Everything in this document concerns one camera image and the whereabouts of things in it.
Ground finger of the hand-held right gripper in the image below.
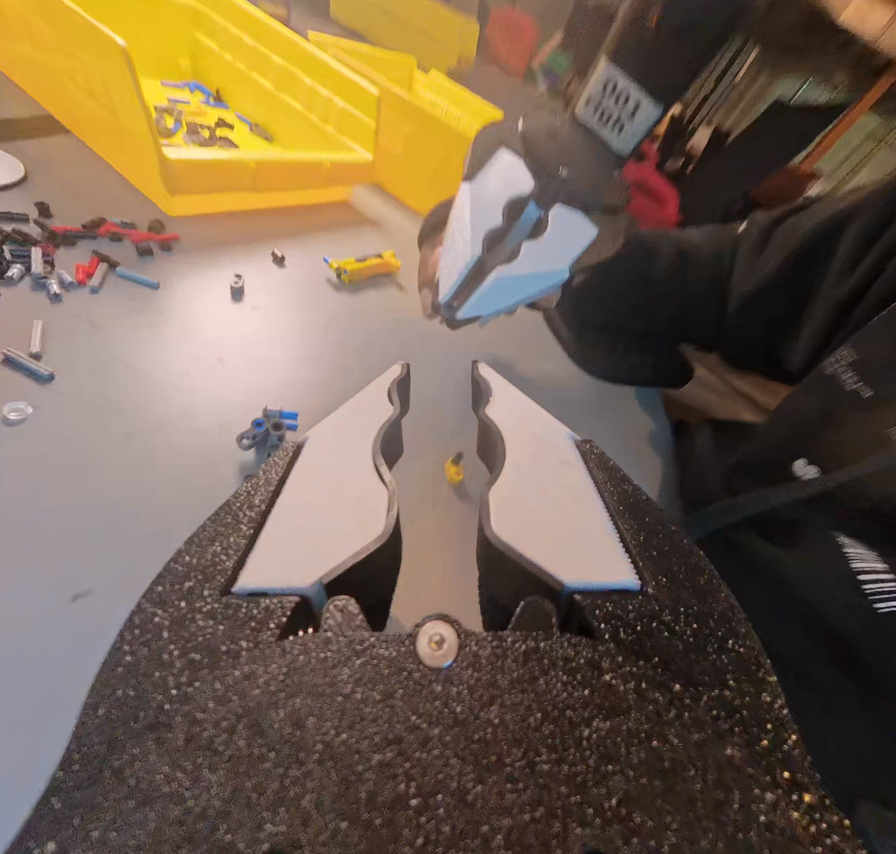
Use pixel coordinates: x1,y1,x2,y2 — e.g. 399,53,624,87
447,205,602,328
435,147,539,309

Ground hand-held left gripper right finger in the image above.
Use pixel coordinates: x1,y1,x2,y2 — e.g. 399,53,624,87
470,360,644,596

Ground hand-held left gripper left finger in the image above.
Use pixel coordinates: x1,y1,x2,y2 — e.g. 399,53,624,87
230,362,413,599

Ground grey brick beam assembly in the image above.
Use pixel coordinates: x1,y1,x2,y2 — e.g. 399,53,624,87
236,406,302,459

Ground person's right forearm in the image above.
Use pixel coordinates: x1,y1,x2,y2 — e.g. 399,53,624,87
542,182,896,389

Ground grey desk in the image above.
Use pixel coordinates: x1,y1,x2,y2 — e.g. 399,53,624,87
0,70,683,854

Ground person's right hand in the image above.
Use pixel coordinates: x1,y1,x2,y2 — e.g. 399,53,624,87
418,199,461,319

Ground yellow storage bin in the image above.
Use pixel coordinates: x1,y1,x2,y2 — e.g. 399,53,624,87
0,0,382,218
308,28,506,217
329,0,482,74

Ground red plastic container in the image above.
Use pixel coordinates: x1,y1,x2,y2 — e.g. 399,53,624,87
623,140,683,230

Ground red storage bin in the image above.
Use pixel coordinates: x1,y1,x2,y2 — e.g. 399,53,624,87
486,7,540,78

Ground yellow brick assembly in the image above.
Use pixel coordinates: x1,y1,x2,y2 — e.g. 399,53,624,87
323,250,403,287

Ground black printed sweatshirt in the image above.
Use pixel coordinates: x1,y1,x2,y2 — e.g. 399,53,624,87
672,301,896,834

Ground assorted loose brick pieces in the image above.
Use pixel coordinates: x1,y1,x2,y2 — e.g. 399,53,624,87
153,78,275,149

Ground grey brick axle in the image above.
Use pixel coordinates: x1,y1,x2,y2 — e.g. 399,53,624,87
0,346,56,382

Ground pile of small black pins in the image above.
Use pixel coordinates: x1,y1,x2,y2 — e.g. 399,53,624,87
0,199,179,302

